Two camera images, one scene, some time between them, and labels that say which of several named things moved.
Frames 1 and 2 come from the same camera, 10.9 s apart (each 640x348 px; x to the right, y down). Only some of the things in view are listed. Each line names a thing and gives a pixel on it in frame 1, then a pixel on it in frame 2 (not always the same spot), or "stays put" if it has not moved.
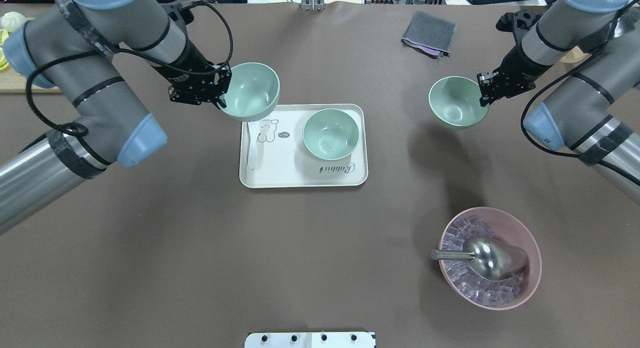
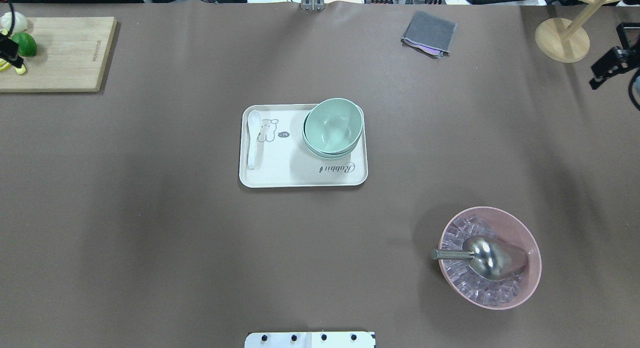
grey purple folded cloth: x=429 y=35 stays put
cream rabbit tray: x=304 y=146 stays put
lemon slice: x=4 y=65 stays put
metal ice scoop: x=490 y=259 stays put
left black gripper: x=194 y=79 → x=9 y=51
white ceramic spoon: x=254 y=128 stays put
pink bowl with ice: x=492 y=223 stays put
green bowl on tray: x=331 y=134 stays put
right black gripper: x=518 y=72 → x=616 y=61
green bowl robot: x=253 y=91 → x=327 y=155
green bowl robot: x=455 y=102 → x=333 y=125
